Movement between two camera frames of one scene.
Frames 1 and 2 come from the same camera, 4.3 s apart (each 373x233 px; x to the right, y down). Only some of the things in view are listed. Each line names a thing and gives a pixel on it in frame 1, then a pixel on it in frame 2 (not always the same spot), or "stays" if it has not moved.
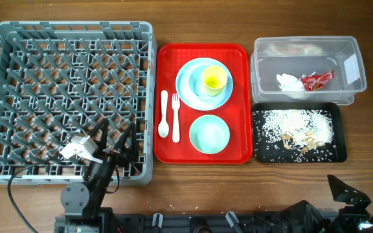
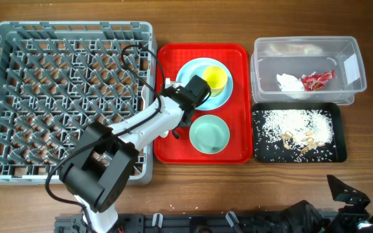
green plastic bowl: x=209 y=134 stays
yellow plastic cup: x=215 y=79 stays
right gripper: x=358 y=214 stays
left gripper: x=124 y=157 → x=186 y=124
